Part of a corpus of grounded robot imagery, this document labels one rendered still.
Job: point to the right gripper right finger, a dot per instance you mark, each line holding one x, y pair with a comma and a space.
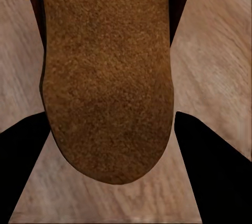
220, 176

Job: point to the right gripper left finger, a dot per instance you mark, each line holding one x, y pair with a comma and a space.
20, 146

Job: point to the sandal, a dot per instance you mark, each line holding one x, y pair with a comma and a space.
106, 82

